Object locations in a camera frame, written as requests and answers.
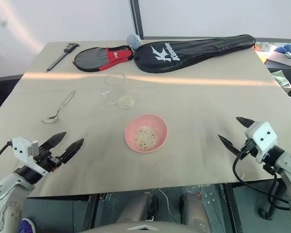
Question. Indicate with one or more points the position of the black vernier caliper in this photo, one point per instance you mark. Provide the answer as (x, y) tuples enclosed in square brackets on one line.
[(63, 54)]

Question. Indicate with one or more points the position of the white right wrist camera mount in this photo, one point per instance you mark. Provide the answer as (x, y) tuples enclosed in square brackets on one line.
[(262, 138)]

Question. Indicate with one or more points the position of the green patterned bag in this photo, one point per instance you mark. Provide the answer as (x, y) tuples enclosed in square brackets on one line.
[(282, 81)]

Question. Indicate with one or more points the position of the blue cloth item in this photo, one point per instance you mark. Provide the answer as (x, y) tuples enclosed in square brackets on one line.
[(282, 48)]

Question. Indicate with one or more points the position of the clear glass measuring cup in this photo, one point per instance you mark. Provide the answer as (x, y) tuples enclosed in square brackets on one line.
[(116, 89)]

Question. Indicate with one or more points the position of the silver metal spoon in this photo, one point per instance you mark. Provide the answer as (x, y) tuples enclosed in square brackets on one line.
[(51, 119)]

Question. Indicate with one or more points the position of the black red small racket cover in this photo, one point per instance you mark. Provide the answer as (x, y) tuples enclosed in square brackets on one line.
[(92, 59)]

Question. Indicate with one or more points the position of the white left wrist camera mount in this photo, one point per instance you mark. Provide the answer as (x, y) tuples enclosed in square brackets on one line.
[(21, 150)]

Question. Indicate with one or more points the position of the black vertical pole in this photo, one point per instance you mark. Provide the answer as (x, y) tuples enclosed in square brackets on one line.
[(136, 19)]

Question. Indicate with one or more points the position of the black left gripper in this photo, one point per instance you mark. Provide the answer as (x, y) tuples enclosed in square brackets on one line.
[(47, 159)]

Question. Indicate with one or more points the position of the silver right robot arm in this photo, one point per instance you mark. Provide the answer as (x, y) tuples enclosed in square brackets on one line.
[(289, 174)]

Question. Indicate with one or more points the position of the grey robot torso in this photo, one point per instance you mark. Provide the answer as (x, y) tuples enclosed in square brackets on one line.
[(145, 228)]

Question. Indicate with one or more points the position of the grey blue plush toy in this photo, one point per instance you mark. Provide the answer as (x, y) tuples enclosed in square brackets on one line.
[(134, 40)]

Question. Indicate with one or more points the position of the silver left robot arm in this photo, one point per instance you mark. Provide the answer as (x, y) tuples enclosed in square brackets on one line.
[(4, 194)]

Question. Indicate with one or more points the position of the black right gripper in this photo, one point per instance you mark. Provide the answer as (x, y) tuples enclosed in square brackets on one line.
[(249, 146)]

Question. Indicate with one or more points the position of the black Kason racket bag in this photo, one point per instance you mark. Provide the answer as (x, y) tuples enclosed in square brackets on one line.
[(196, 52)]

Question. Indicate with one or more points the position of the pink bowl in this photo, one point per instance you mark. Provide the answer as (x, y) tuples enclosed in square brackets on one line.
[(131, 136)]

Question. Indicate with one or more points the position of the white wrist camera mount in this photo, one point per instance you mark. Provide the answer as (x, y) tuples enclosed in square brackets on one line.
[(21, 150), (262, 138)]

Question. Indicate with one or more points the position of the white box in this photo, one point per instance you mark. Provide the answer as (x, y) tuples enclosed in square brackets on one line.
[(281, 58)]

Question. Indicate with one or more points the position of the purple object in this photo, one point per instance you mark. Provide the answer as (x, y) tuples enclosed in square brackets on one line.
[(27, 225)]

